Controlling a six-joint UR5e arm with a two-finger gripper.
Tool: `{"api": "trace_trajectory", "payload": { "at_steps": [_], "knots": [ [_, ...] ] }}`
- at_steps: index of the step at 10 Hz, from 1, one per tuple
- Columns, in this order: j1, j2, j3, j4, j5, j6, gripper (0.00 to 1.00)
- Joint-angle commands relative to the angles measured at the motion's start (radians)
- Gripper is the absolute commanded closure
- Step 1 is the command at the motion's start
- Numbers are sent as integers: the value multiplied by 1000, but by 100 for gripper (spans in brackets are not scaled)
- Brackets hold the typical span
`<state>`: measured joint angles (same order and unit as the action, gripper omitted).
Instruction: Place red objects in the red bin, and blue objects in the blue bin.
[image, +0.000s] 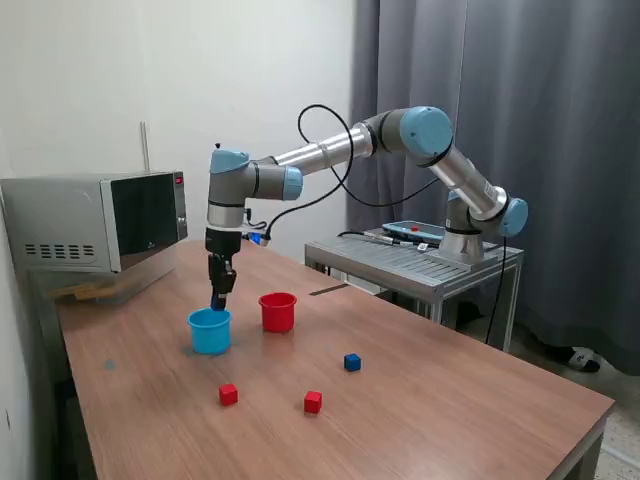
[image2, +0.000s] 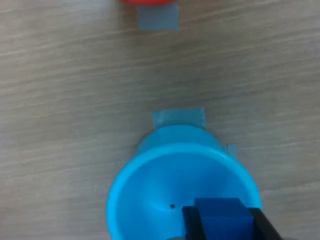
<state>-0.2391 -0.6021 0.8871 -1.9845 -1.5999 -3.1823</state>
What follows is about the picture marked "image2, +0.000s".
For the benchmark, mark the red plastic bin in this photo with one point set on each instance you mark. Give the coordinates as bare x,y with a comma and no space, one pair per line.
145,2

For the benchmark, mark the blue plastic bin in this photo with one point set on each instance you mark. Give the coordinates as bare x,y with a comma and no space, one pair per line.
150,180

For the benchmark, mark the blue cube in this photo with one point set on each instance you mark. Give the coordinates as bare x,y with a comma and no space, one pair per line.
222,215

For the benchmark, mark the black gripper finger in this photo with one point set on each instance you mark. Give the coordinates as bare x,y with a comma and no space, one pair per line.
193,225
263,227

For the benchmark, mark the grey-blue tape piece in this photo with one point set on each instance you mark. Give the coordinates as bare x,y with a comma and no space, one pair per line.
158,18
178,117

